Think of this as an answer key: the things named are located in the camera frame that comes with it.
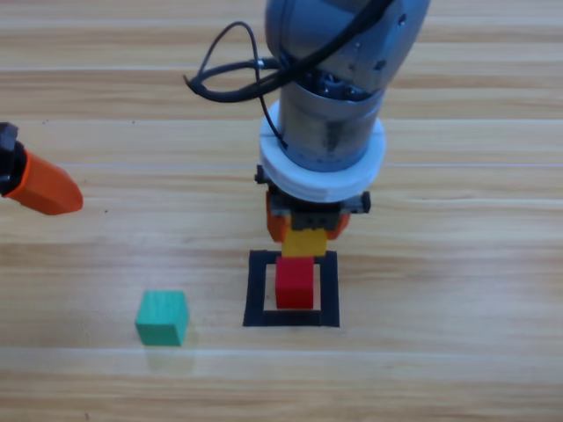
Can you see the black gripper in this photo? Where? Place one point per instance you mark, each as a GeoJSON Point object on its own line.
{"type": "Point", "coordinates": [9, 167]}
{"type": "Point", "coordinates": [314, 217]}

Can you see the yellow wooden block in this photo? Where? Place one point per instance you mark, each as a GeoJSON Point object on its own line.
{"type": "Point", "coordinates": [303, 244]}

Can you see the red wooden block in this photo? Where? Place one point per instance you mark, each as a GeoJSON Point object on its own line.
{"type": "Point", "coordinates": [294, 285]}

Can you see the green wooden block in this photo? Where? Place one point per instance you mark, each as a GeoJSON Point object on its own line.
{"type": "Point", "coordinates": [160, 321]}

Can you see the black tape square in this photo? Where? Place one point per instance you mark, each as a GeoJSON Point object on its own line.
{"type": "Point", "coordinates": [255, 290]}

